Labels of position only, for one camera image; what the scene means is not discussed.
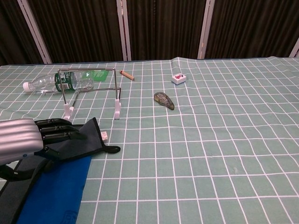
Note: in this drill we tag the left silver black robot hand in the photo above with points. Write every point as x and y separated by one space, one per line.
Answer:
21 140

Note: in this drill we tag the dark blue cloth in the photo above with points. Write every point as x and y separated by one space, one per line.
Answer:
58 186

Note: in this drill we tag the clear plastic water bottle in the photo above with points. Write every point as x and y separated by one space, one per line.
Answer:
42 82

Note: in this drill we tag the grey correction tape dispenser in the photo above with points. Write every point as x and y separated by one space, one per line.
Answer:
162 99

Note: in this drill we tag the green checked tablecloth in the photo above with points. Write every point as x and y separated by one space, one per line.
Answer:
187 151

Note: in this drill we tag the white mahjong tile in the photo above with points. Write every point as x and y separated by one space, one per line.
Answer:
178 78

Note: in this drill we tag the dark brown curtain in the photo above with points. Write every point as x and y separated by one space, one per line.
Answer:
163 28

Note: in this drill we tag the white partition post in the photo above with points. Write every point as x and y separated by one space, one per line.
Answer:
123 30
205 29
295 49
35 32

